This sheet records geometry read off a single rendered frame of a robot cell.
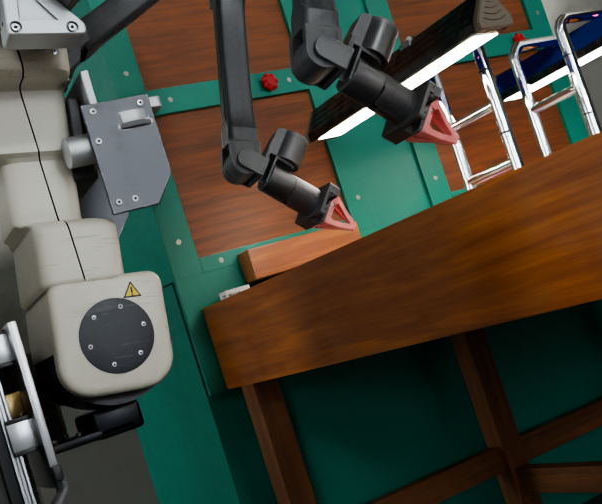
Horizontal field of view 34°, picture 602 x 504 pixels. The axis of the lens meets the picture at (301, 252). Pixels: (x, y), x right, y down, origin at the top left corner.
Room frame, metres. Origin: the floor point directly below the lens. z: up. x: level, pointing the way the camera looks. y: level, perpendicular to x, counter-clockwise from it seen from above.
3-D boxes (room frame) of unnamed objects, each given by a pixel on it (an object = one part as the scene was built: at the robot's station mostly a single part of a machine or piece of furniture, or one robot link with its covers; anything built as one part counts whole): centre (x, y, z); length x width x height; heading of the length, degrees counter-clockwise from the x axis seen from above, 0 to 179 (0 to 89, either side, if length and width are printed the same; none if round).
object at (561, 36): (2.14, -0.69, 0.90); 0.20 x 0.19 x 0.45; 31
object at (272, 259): (2.25, 0.00, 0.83); 0.30 x 0.06 x 0.07; 121
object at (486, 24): (1.90, -0.28, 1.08); 0.62 x 0.08 x 0.07; 31
